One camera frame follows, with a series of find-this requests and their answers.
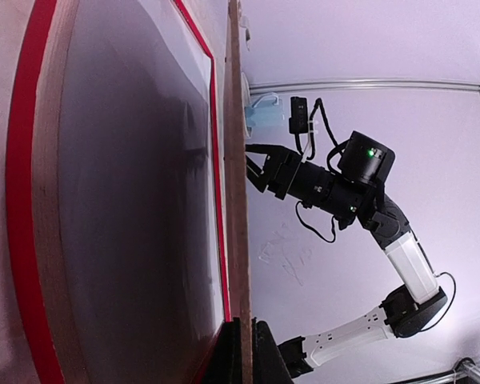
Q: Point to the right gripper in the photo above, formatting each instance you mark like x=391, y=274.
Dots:
x=354, y=190

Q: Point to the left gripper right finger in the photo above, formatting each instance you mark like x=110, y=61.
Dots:
x=268, y=365

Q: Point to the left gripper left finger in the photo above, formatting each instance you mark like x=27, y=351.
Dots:
x=224, y=363

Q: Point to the brown cardboard backing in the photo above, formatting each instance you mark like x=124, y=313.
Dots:
x=236, y=201

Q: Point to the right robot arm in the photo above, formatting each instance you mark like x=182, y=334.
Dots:
x=336, y=264

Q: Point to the light blue mug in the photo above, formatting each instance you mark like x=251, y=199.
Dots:
x=266, y=111

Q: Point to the white patterned plate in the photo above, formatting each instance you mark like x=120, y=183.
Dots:
x=245, y=102

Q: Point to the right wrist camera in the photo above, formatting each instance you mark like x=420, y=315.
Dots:
x=298, y=121

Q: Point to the right aluminium post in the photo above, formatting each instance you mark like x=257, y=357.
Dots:
x=365, y=84

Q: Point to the front aluminium rail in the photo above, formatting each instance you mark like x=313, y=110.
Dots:
x=468, y=368

